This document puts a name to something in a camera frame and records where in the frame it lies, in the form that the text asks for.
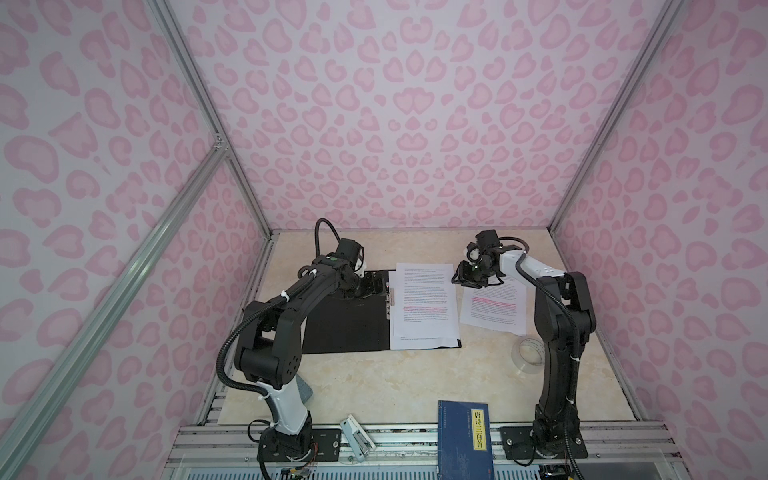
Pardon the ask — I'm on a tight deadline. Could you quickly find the white paper sheet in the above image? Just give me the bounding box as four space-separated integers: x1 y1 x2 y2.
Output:
459 280 528 336

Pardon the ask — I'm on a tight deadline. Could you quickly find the grey black file folder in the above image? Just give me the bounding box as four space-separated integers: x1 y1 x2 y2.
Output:
300 269 463 355

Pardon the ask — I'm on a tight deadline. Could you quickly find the printed paper sheet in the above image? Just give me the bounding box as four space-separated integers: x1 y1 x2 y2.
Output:
389 263 461 350

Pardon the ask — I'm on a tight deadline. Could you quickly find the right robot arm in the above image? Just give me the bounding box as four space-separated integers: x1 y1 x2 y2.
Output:
452 230 596 464

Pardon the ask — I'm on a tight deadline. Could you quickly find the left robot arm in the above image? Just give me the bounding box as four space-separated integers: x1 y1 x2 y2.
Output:
216 238 365 458

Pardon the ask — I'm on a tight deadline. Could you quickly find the clear tape roll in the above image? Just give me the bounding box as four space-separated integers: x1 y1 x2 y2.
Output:
511 336 546 375

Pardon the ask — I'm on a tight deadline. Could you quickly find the grey sponge block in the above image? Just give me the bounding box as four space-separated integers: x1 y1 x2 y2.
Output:
295 375 314 404

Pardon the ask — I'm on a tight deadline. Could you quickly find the blue book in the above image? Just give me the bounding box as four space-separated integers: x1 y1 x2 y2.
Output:
437 400 494 480

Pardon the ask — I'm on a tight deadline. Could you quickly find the aluminium diagonal beam left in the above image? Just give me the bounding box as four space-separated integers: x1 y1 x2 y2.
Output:
1 145 227 479

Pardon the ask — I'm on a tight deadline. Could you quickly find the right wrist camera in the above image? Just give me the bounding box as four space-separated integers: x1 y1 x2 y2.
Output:
475 229 502 252

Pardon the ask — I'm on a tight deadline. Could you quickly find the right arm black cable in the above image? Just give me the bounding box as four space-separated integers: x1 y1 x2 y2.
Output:
497 235 586 480

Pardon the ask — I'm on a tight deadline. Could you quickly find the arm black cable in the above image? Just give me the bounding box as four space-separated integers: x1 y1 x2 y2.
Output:
214 217 343 480
497 235 586 480

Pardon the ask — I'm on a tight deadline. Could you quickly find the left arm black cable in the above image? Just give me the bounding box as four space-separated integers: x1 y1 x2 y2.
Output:
214 217 343 480

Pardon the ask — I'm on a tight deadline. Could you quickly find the white bracket on rail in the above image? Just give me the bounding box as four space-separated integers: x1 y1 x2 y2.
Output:
340 414 377 463

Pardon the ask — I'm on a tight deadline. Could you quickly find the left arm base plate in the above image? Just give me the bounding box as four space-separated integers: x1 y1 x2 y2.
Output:
257 428 341 463

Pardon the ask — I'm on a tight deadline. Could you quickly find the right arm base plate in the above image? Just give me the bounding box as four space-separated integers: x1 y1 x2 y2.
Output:
499 425 589 463

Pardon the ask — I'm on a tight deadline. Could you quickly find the aluminium rail frame front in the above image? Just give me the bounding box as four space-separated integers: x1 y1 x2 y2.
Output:
161 421 690 479

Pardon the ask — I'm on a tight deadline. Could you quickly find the aluminium corner post right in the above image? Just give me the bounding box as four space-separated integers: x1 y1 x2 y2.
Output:
547 0 688 237

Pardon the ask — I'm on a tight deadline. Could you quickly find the aluminium corner post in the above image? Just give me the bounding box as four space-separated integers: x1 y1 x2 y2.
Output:
547 0 688 237
146 0 273 239

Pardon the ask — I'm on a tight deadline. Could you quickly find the aluminium corner post left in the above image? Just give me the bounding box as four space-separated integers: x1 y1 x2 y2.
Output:
146 0 273 239

